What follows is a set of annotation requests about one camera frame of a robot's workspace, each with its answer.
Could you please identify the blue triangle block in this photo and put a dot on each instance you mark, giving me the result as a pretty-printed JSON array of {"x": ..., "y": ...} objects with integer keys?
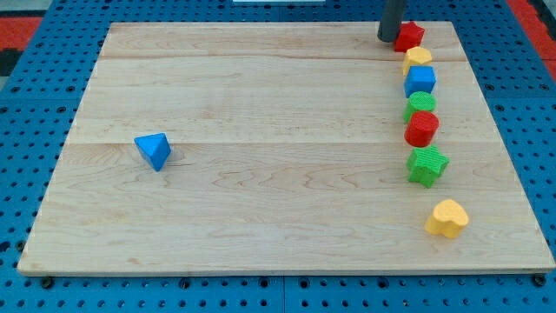
[{"x": 154, "y": 149}]

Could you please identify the light wooden board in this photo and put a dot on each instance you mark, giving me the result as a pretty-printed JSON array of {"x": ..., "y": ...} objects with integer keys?
[{"x": 288, "y": 157}]

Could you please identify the green star block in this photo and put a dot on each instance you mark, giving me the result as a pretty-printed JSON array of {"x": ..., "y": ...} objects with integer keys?
[{"x": 425, "y": 165}]

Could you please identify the red cylinder block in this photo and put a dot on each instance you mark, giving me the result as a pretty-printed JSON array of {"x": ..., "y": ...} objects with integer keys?
[{"x": 421, "y": 129}]

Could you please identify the green cylinder block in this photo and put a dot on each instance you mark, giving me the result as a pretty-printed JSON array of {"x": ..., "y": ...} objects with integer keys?
[{"x": 419, "y": 101}]

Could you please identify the blue cube block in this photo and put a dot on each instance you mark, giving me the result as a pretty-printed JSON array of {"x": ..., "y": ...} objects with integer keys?
[{"x": 419, "y": 78}]

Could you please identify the yellow hexagon block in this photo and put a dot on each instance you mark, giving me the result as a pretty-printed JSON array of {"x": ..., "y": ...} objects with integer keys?
[{"x": 416, "y": 56}]

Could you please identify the red star block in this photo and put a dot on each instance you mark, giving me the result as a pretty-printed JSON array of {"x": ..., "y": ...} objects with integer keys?
[{"x": 410, "y": 36}]

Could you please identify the yellow heart block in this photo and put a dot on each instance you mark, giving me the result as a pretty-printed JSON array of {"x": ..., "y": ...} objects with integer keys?
[{"x": 448, "y": 218}]

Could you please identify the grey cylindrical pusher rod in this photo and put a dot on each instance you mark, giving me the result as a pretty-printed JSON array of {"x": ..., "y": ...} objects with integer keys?
[{"x": 389, "y": 25}]

